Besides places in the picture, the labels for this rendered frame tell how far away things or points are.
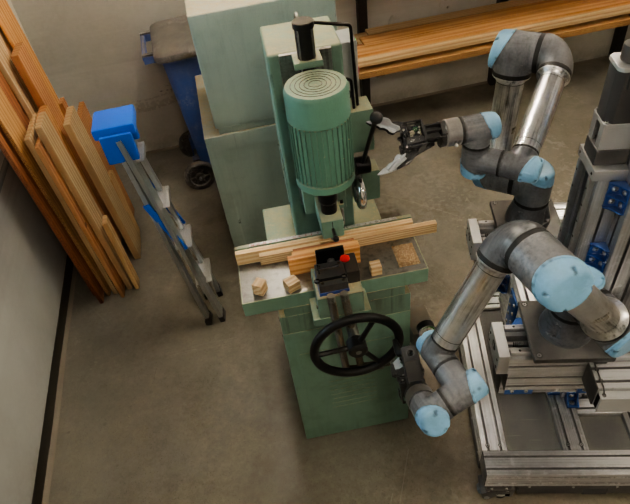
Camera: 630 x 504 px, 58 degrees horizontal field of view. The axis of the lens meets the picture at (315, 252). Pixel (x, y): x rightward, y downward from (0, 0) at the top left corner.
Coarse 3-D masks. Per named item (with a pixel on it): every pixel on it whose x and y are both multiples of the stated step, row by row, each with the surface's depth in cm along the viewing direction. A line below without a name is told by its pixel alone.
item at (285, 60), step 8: (320, 48) 161; (328, 48) 161; (280, 56) 160; (288, 56) 161; (328, 56) 163; (280, 64) 162; (288, 64) 162; (328, 64) 164; (288, 72) 164; (296, 72) 164
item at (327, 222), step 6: (318, 204) 182; (318, 210) 180; (318, 216) 182; (324, 216) 178; (330, 216) 178; (336, 216) 177; (324, 222) 176; (330, 222) 176; (336, 222) 177; (342, 222) 177; (324, 228) 178; (330, 228) 178; (336, 228) 178; (342, 228) 179; (324, 234) 179; (330, 234) 180; (336, 234) 180; (342, 234) 180
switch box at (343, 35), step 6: (336, 30) 178; (342, 30) 178; (348, 30) 177; (342, 36) 175; (348, 36) 174; (342, 42) 172; (348, 42) 172; (354, 42) 172; (342, 48) 173; (348, 48) 173; (354, 48) 173; (348, 54) 174; (348, 60) 176; (348, 66) 177; (348, 72) 178
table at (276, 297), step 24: (408, 240) 191; (288, 264) 188; (360, 264) 185; (384, 264) 184; (240, 288) 183; (312, 288) 180; (384, 288) 184; (264, 312) 182; (312, 312) 177; (360, 312) 175
